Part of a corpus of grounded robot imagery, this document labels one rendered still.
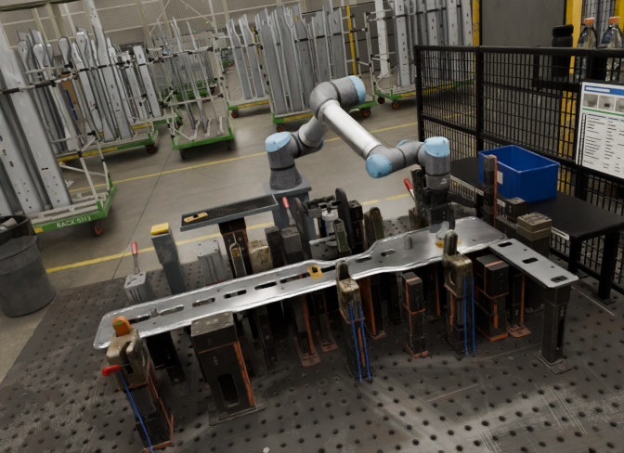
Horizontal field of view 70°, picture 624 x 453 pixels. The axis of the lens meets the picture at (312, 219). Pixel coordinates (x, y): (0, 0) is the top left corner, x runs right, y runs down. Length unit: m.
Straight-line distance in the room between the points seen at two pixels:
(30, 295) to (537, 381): 3.62
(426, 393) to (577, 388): 0.42
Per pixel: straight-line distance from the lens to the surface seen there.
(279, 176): 2.01
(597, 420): 1.50
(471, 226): 1.74
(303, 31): 8.63
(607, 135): 1.77
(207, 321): 1.36
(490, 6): 4.22
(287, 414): 1.48
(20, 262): 4.09
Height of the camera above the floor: 1.77
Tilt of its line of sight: 24 degrees down
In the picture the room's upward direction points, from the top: 10 degrees counter-clockwise
